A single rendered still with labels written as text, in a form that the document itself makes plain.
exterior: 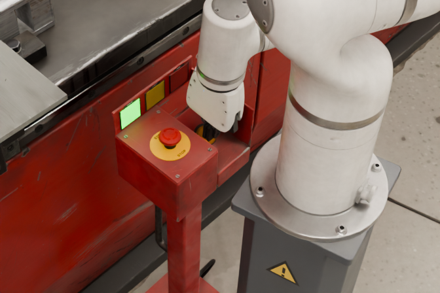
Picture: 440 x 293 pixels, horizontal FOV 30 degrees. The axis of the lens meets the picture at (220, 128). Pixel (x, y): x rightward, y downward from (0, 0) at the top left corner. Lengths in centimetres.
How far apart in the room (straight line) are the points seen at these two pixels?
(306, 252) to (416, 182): 137
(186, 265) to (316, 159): 84
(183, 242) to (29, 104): 60
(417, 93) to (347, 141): 174
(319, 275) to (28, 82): 52
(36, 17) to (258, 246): 60
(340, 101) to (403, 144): 164
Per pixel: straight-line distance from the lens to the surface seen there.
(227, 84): 136
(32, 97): 125
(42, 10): 151
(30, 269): 176
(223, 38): 128
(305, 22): 80
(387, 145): 254
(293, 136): 101
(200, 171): 144
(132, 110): 146
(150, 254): 219
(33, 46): 147
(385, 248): 232
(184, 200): 146
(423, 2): 87
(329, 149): 99
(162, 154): 144
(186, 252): 176
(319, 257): 112
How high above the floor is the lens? 191
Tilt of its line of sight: 49 degrees down
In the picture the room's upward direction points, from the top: 3 degrees clockwise
